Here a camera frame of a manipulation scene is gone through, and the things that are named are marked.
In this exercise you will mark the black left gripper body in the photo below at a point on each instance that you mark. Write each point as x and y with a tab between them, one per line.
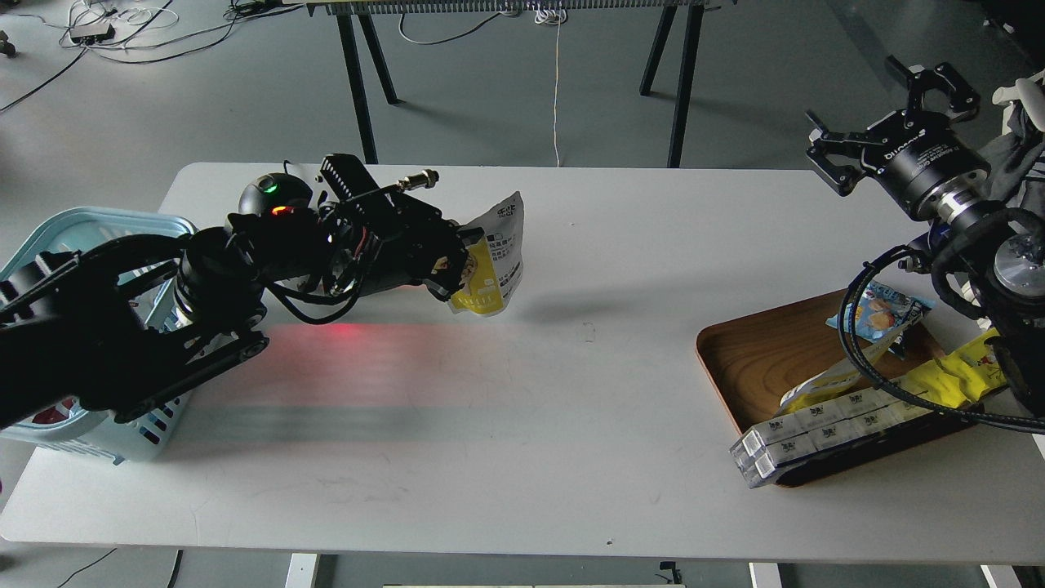
383	237

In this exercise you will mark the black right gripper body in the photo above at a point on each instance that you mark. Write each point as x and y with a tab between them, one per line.
912	158

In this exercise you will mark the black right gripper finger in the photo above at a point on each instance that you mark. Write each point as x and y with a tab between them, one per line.
839	158
964	103

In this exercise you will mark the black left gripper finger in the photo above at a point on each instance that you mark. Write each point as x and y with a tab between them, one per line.
443	282
464	236

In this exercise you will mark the yellow white chickpea snack bag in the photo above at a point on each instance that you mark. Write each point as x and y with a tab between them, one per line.
495	264

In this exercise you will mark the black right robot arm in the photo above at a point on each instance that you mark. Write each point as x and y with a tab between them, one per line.
989	262

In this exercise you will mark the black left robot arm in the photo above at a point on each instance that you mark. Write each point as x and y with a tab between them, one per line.
136	321

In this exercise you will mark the blue snack packet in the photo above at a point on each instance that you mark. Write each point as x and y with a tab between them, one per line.
883	312

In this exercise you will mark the yellow cartoon face snack packet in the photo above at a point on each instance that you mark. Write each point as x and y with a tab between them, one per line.
959	380

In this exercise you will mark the clear boxed snack upper pack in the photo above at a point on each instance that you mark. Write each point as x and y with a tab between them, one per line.
822	426

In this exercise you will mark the clear boxed snack pack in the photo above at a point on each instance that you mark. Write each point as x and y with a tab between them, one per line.
773	467
822	426

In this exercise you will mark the clear boxed snack lower pack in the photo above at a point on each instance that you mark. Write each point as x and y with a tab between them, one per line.
773	467

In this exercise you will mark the light blue plastic basket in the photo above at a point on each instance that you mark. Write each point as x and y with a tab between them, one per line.
67	427

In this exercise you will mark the black barcode scanner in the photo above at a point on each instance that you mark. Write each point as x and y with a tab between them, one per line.
272	190

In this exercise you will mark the black trestle table legs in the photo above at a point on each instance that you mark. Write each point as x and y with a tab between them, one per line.
612	85

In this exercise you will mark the white yellow flat pouch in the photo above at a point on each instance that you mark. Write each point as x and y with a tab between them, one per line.
829	384

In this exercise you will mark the brown wooden tray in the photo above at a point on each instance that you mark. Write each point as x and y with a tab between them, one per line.
753	361

